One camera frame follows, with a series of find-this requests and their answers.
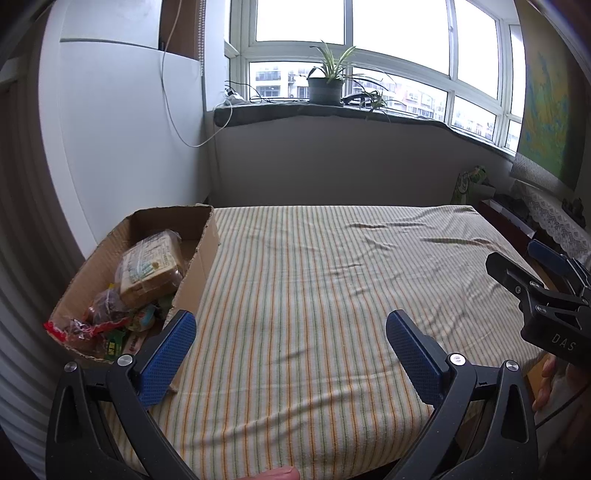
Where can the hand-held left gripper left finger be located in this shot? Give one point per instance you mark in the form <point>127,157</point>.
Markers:
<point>168,360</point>

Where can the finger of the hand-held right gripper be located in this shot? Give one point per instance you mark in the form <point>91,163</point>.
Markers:
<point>547,254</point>
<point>512,272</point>

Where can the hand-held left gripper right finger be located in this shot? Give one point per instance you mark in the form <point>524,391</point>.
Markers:
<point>413,360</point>

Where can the small colourful candy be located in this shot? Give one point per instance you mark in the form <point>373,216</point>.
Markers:
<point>143,318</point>

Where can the green candy packet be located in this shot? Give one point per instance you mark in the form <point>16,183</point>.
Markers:
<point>114,349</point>

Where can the purple snack packet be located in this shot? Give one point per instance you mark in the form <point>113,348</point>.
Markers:
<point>108,307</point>

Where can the clear packaged sliced bread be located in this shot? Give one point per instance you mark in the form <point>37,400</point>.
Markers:
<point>147,272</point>

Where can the red dried fruit packet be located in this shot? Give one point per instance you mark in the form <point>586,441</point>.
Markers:
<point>78,330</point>

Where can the person's right forearm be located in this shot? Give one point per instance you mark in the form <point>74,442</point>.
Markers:
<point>570,383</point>

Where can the person's right hand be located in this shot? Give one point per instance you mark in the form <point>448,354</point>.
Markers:
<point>545,383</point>

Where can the person's left hand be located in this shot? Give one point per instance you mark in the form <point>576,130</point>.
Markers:
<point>279,474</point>

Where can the white lace cloth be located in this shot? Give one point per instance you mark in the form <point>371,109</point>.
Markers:
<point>549,212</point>

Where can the dark figurine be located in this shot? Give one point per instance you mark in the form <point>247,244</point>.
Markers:
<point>572,207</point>

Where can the red cardboard box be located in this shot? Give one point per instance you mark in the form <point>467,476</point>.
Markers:
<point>508,217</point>

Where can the green paper bag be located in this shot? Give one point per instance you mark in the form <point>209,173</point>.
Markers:
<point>468,184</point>

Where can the striped cloth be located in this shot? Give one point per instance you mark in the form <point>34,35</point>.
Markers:
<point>323,277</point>

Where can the small spider plant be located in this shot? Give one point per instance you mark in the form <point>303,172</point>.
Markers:
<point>376,99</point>

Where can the white cabinet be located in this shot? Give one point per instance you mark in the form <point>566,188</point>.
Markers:
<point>115,115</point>

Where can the potted spider plant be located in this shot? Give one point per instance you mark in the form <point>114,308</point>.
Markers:
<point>325,90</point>

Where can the grey windowsill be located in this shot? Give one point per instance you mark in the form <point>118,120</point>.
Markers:
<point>258,113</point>

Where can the window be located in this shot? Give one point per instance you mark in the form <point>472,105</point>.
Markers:
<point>397,32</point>

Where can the white power strip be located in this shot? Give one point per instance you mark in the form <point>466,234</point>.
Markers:
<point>233,98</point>

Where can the wall map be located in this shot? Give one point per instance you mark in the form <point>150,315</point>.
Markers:
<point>549,92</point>

